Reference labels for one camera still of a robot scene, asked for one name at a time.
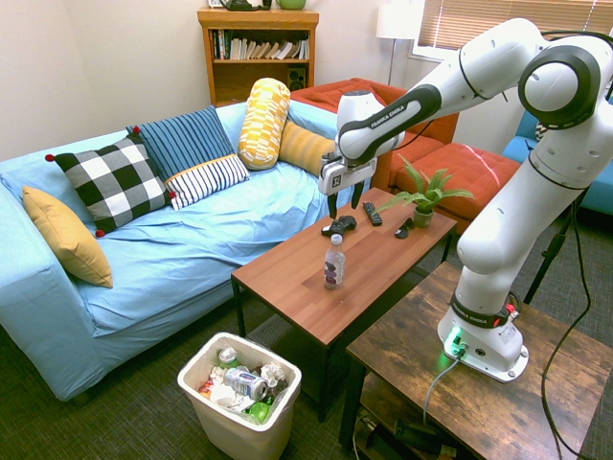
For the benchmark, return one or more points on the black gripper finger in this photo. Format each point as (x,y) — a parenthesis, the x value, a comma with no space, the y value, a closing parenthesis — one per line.
(333,203)
(359,194)

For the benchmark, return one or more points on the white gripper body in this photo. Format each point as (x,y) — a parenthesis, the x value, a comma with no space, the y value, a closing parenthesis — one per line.
(342,175)

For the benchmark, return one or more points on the clear plastic bottle purple label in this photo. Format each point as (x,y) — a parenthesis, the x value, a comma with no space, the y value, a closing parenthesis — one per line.
(334,268)

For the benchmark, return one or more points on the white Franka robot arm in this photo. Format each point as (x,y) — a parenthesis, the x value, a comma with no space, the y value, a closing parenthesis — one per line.
(503,230)

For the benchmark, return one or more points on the white plastic trash bin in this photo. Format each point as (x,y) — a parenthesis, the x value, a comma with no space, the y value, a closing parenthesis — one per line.
(230,431)

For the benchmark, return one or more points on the black game controller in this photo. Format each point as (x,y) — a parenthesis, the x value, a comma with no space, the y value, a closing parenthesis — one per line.
(342,225)

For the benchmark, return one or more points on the black remote control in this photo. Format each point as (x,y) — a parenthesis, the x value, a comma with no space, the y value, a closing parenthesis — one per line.
(372,213)

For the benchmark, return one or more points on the orange yellow striped pillow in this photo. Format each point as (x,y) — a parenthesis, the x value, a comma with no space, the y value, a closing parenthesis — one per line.
(304,146)

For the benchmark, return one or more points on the small black sunglasses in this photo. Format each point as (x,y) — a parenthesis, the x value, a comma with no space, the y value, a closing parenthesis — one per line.
(403,229)

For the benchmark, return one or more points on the small potted fern plant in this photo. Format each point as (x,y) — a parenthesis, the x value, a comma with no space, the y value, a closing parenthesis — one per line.
(424,213)

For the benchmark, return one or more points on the orange tufted sofa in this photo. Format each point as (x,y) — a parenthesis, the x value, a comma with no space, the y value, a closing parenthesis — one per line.
(325,96)

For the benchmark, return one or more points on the yellow patterned bolster pillow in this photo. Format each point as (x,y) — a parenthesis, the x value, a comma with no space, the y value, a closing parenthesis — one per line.
(263,124)

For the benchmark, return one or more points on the small black speaker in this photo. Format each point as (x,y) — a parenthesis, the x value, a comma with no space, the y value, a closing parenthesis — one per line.
(297,77)

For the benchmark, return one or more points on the white navy striped pillow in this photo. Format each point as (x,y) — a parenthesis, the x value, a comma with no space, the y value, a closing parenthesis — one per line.
(211,179)

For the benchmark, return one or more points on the wooden bookshelf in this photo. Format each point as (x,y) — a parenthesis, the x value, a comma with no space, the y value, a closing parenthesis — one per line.
(258,79)

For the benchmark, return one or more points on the floor vent grille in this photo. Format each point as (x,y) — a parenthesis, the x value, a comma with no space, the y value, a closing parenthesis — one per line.
(270,333)

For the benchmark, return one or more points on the row of paperback books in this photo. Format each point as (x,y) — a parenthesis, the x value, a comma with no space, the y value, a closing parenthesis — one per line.
(268,49)

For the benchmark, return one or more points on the light blue sofa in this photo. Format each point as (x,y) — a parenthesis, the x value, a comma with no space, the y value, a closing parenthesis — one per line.
(191,249)

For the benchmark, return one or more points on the white shade floor lamp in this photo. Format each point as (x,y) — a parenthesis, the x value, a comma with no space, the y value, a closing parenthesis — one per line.
(395,21)

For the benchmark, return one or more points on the blue striped pillow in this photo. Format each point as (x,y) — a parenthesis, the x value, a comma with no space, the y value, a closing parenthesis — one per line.
(182,139)

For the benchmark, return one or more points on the green bowl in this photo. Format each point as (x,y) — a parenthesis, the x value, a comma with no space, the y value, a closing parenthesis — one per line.
(292,4)

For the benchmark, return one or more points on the crumpled white paper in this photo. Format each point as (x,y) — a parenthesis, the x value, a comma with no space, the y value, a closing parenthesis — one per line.
(273,373)

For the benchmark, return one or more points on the black object on shelf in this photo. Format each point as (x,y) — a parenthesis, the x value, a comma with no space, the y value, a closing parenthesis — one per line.
(244,5)

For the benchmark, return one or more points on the crushed blue white can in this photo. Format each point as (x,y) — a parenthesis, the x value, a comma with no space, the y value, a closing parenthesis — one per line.
(246,382)

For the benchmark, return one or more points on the wooden window blinds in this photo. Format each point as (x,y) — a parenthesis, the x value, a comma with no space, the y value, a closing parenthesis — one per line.
(479,14)

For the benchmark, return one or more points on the black white checkered pillow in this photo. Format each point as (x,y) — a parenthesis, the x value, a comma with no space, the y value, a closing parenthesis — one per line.
(115,182)

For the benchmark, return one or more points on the green plastic wrapper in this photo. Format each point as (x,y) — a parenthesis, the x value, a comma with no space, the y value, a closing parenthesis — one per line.
(260,412)

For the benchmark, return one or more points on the red snack wrapper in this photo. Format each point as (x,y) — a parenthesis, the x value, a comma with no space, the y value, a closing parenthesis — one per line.
(206,385)

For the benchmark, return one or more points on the teal blue couch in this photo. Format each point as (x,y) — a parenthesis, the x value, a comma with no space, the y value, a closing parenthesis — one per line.
(596,191)

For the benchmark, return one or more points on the black device under table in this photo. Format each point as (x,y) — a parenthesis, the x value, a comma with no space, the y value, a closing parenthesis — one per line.
(421,436)

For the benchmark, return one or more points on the rustic dark wood table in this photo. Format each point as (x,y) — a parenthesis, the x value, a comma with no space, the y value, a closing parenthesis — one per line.
(479,412)

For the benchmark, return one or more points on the mustard yellow pillow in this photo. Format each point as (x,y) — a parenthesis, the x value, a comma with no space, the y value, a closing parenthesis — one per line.
(67,235)

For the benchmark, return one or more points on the wooden coffee table black frame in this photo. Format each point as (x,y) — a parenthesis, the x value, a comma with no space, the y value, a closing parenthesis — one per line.
(335,306)

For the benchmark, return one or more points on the black camera tripod stand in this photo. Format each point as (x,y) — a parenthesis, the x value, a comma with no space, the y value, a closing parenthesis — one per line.
(551,254)

